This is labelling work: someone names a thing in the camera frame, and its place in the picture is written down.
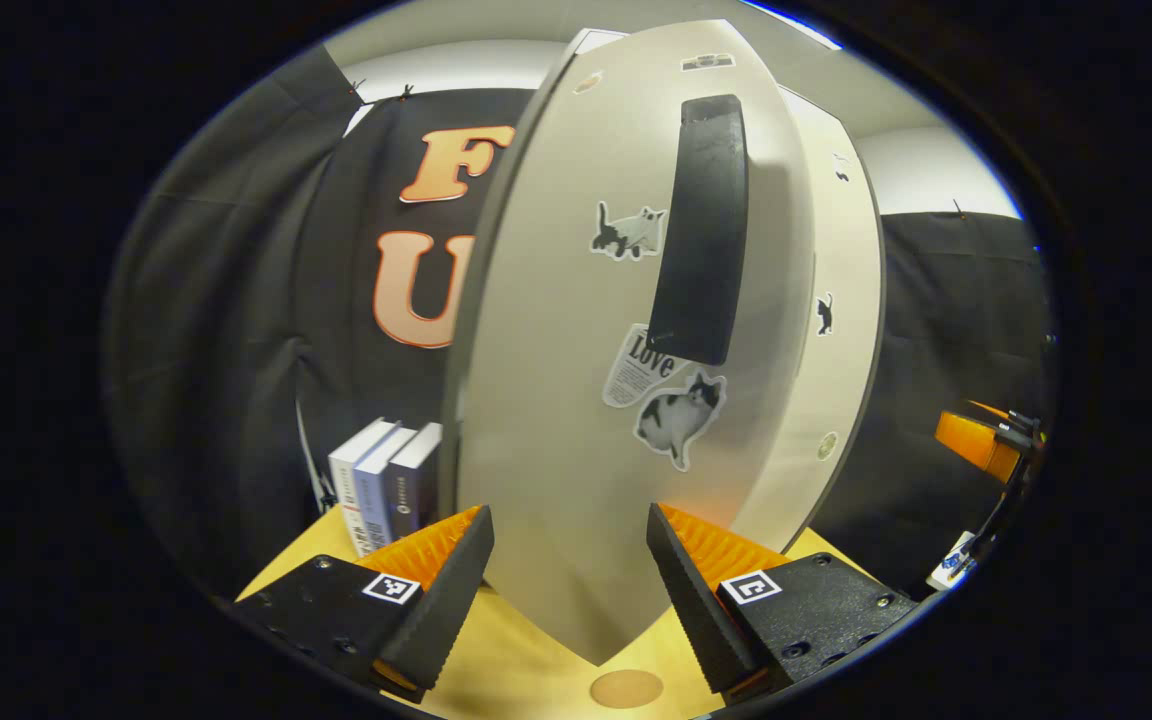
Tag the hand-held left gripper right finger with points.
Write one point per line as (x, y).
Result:
(696, 605)

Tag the pale blue book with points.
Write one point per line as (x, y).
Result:
(378, 495)

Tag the blue crumpled item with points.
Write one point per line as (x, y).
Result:
(954, 561)

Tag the dark navy book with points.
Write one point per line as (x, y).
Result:
(411, 490)

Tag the white book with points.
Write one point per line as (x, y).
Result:
(351, 480)

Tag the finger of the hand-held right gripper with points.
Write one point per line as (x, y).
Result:
(976, 435)

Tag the white cabinet door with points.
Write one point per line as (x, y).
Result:
(841, 380)
(556, 400)

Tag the round brown table disc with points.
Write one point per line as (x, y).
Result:
(626, 688)

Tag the small white side table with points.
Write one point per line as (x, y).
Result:
(948, 578)

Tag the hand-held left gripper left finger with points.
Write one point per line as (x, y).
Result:
(436, 620)

